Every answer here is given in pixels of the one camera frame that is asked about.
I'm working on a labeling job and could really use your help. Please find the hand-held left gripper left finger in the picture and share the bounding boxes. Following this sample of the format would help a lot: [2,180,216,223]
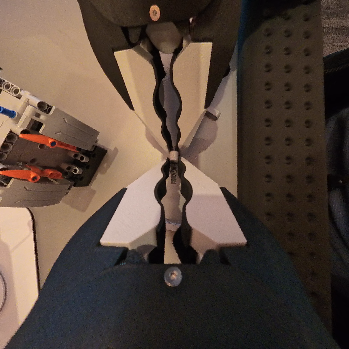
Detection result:
[100,159,173,264]

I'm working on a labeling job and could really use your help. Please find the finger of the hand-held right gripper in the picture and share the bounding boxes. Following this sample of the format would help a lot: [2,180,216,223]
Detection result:
[114,44,173,153]
[170,42,213,152]

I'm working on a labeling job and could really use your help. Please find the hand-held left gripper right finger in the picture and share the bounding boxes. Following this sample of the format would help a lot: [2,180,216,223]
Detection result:
[176,158,247,264]

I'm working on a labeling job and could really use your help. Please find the black perforated panel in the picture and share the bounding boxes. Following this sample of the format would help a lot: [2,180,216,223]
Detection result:
[237,0,332,328]

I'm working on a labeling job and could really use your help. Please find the grey orange toy brick vehicle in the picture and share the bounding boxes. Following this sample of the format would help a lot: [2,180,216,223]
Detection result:
[0,67,108,209]

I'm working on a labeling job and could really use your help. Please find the person's blue jeans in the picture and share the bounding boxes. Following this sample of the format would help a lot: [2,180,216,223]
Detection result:
[326,109,349,273]

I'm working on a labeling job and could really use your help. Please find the white rounded board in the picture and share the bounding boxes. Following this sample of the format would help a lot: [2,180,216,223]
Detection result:
[0,208,40,338]

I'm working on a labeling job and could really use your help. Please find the person's black jacket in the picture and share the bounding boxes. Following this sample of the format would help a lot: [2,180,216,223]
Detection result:
[323,50,349,118]

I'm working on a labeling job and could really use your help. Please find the white round stand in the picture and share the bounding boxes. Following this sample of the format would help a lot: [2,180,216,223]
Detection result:
[0,271,7,312]

